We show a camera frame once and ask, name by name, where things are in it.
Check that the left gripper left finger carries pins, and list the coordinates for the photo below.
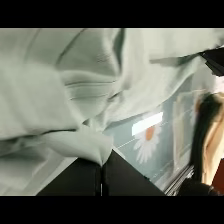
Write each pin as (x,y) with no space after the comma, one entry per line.
(80,180)

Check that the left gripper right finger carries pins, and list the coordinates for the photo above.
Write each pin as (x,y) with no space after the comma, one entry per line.
(123,181)

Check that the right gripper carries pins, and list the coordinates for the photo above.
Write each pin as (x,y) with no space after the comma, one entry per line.
(216,60)

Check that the pale green shirt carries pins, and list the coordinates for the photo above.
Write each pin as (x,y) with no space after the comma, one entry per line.
(50,83)

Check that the beige garment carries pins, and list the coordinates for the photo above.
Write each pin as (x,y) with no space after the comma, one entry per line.
(215,150)

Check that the silver frame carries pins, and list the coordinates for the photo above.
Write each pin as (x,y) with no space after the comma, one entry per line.
(178,183)

